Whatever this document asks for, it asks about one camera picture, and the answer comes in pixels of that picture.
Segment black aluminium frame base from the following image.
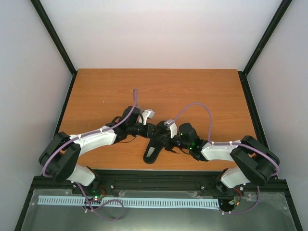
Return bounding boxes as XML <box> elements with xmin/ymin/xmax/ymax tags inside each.
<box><xmin>15</xmin><ymin>72</ymin><xmax>302</xmax><ymax>231</ymax></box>

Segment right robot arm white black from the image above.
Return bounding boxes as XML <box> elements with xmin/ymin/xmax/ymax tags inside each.
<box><xmin>158</xmin><ymin>120</ymin><xmax>280</xmax><ymax>195</ymax></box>

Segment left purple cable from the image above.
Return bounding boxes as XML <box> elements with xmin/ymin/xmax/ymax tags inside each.
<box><xmin>42</xmin><ymin>88</ymin><xmax>151</xmax><ymax>221</ymax></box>

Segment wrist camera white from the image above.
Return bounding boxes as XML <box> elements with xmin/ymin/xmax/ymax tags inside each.
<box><xmin>141</xmin><ymin>109</ymin><xmax>155</xmax><ymax>125</ymax></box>
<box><xmin>164</xmin><ymin>119</ymin><xmax>178</xmax><ymax>138</ymax></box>

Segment left controller board with leds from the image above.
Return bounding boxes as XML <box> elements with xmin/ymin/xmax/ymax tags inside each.
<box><xmin>85</xmin><ymin>185</ymin><xmax>105</xmax><ymax>203</ymax></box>

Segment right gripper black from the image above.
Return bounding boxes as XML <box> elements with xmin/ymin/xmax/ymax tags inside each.
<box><xmin>156</xmin><ymin>131</ymin><xmax>191</xmax><ymax>151</ymax></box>

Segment black frame post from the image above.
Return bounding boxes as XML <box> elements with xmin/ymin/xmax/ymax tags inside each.
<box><xmin>242</xmin><ymin>0</ymin><xmax>293</xmax><ymax>76</ymax></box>
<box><xmin>30</xmin><ymin>0</ymin><xmax>78</xmax><ymax>76</ymax></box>

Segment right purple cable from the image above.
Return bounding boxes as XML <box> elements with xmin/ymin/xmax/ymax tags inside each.
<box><xmin>173</xmin><ymin>102</ymin><xmax>281</xmax><ymax>215</ymax></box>

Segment purple cable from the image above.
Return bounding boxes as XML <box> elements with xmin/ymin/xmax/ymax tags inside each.
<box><xmin>173</xmin><ymin>102</ymin><xmax>281</xmax><ymax>215</ymax></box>
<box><xmin>42</xmin><ymin>88</ymin><xmax>151</xmax><ymax>221</ymax></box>

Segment left black frame post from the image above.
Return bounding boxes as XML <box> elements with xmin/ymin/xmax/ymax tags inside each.
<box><xmin>30</xmin><ymin>0</ymin><xmax>78</xmax><ymax>76</ymax></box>

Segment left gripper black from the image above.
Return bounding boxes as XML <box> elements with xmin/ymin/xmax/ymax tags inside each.
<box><xmin>128</xmin><ymin>122</ymin><xmax>161</xmax><ymax>139</ymax></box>

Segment light blue cable duct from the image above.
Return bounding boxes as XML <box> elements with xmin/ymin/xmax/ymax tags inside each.
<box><xmin>37</xmin><ymin>195</ymin><xmax>219</xmax><ymax>210</ymax></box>

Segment black shoelace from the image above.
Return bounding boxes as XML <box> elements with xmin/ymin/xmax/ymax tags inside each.
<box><xmin>169</xmin><ymin>148</ymin><xmax>187</xmax><ymax>154</ymax></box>

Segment right black frame post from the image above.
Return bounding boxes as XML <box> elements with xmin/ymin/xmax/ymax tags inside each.
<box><xmin>242</xmin><ymin>0</ymin><xmax>293</xmax><ymax>76</ymax></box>

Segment right wiring connector bundle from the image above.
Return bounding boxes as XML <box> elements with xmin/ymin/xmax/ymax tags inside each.
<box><xmin>228</xmin><ymin>188</ymin><xmax>243</xmax><ymax>208</ymax></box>

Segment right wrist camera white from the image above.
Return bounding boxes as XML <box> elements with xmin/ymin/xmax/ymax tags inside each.
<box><xmin>164</xmin><ymin>119</ymin><xmax>178</xmax><ymax>138</ymax></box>

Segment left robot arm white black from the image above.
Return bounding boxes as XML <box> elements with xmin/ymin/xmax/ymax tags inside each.
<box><xmin>38</xmin><ymin>106</ymin><xmax>158</xmax><ymax>194</ymax></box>

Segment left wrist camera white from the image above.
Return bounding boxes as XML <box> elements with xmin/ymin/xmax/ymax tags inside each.
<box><xmin>141</xmin><ymin>109</ymin><xmax>155</xmax><ymax>125</ymax></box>

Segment black canvas shoe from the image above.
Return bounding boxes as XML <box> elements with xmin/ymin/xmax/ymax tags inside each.
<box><xmin>143</xmin><ymin>121</ymin><xmax>167</xmax><ymax>164</ymax></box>

